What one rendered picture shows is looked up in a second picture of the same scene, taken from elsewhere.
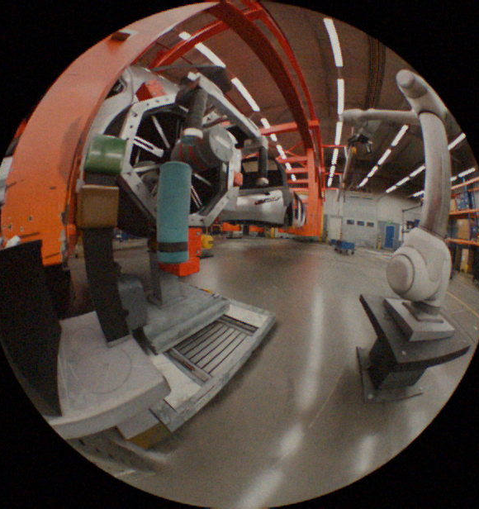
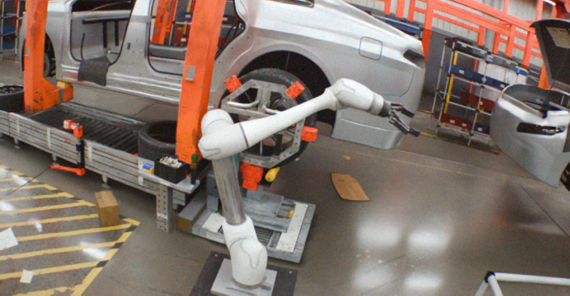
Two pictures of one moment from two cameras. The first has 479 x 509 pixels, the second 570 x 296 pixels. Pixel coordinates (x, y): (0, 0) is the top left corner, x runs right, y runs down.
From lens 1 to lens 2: 231 cm
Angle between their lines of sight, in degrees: 64
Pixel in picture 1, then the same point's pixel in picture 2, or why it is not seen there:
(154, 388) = (188, 190)
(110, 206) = (194, 166)
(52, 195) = (191, 149)
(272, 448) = (195, 258)
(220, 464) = (184, 246)
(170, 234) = not seen: hidden behind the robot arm
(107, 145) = (193, 157)
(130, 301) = not seen: hidden behind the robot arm
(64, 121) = (190, 128)
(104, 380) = (185, 186)
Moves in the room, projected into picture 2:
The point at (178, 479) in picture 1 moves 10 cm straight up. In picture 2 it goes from (170, 237) to (169, 226)
